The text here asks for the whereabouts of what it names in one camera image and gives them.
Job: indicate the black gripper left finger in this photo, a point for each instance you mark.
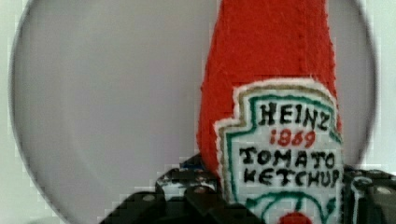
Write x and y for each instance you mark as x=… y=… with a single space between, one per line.
x=188 y=194

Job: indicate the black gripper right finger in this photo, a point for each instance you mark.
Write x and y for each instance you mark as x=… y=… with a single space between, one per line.
x=369 y=197

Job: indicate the red plush ketchup bottle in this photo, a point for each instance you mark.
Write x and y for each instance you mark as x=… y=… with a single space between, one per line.
x=269 y=125

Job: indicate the grey round plate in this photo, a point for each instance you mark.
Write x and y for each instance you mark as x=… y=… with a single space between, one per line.
x=106 y=94

